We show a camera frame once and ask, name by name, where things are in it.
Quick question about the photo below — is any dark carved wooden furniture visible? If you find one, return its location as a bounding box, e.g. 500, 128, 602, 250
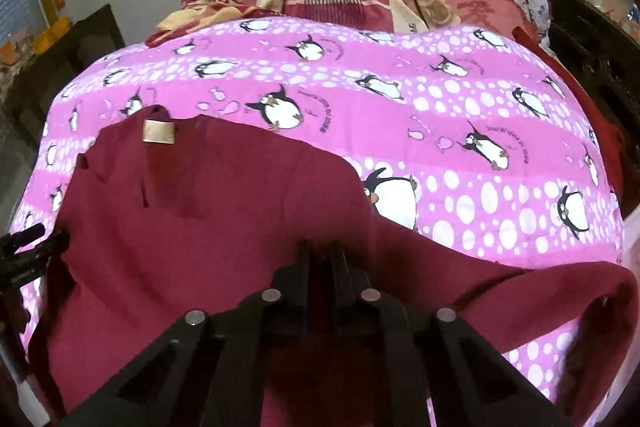
535, 0, 640, 208

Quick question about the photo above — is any pink penguin print blanket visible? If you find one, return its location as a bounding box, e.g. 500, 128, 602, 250
10, 17, 628, 427

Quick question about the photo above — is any dark wooden cabinet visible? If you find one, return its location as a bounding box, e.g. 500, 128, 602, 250
0, 4, 126, 128

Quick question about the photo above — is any red cloth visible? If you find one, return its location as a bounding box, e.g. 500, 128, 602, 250
427, 0, 626, 188

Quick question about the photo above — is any maroon garment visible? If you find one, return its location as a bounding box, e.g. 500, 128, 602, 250
27, 104, 640, 427

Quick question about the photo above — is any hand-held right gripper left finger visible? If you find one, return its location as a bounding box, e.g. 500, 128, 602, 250
65, 241, 312, 427

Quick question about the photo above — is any metal grille door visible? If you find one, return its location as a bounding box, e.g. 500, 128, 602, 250
0, 0, 46, 50

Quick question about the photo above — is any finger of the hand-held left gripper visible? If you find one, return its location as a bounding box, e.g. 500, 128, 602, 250
0, 223, 46, 253
0, 231, 71, 289

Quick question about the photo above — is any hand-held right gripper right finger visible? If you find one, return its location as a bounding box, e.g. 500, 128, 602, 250
330, 242, 573, 427

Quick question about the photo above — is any yellow crate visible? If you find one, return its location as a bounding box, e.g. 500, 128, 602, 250
30, 17, 73, 52

